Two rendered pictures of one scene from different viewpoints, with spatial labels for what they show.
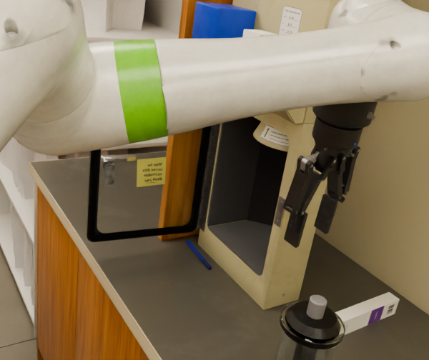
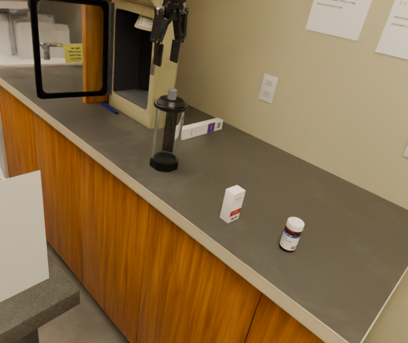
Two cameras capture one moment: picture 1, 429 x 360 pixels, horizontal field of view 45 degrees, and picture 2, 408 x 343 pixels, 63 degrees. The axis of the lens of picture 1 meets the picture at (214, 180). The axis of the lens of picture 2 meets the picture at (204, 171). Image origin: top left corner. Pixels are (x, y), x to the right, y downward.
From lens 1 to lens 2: 0.38 m
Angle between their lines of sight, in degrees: 15
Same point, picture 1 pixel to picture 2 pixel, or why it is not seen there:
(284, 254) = (158, 94)
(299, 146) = not seen: hidden behind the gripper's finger
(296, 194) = (156, 30)
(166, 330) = (93, 137)
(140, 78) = not seen: outside the picture
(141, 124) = not seen: outside the picture
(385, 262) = (216, 108)
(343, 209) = (193, 83)
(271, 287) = (152, 114)
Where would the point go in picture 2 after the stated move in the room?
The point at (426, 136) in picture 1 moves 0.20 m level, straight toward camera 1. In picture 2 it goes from (232, 28) to (226, 32)
